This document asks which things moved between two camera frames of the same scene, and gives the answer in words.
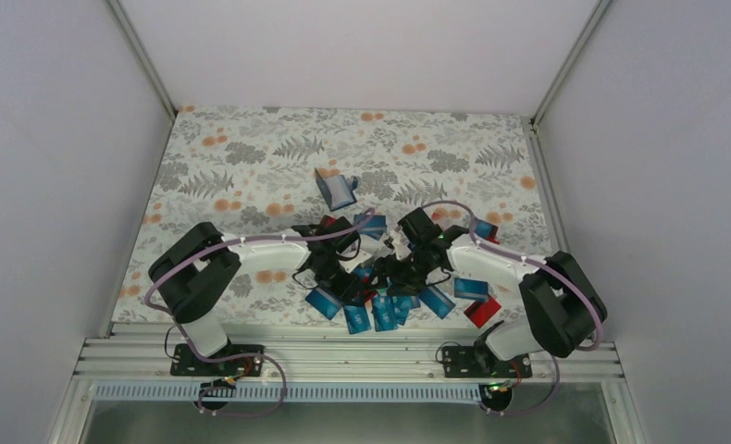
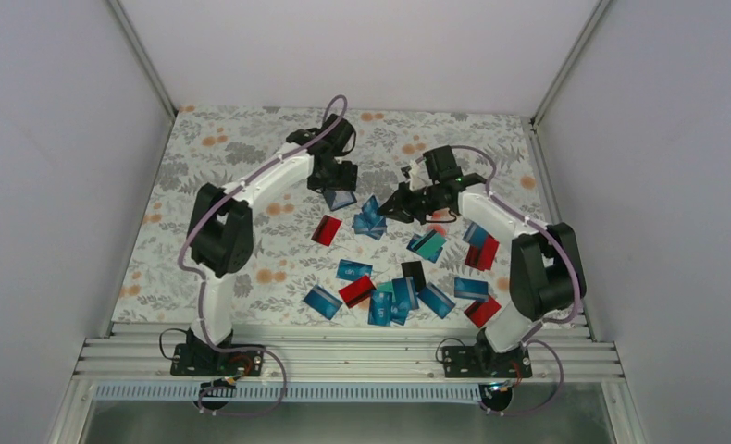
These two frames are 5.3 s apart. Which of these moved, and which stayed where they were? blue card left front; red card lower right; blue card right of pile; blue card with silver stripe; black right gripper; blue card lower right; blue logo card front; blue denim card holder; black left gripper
Moved: black right gripper; black left gripper; blue logo card front
Stayed: blue card right of pile; blue card left front; blue denim card holder; blue card lower right; red card lower right; blue card with silver stripe
